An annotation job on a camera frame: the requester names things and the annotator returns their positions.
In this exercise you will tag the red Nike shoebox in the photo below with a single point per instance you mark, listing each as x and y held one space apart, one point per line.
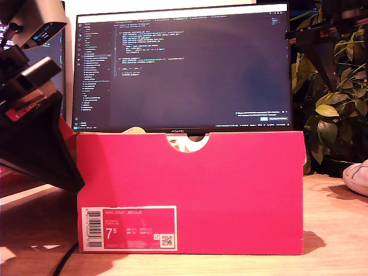
230 195

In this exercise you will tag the beige paper sheet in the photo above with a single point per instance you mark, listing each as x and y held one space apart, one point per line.
133 130

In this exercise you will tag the green leafy plant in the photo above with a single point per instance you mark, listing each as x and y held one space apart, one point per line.
326 110

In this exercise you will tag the black plant tray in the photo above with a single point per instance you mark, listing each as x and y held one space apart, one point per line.
333 166

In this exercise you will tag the monitor with purple window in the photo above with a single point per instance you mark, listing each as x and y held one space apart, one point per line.
57 51

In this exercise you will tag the white sneaker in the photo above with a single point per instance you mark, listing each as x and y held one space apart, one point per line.
176 144
356 178

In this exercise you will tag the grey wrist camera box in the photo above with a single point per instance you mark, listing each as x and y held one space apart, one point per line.
34 14

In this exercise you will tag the black Huawei computer monitor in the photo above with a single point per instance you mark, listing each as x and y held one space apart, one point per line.
201 86

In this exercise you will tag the red shoebox lid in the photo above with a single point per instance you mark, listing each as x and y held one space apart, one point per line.
66 129

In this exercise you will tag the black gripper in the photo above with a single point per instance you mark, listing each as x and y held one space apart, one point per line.
350 31

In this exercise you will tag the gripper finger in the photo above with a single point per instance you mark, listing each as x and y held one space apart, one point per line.
40 143

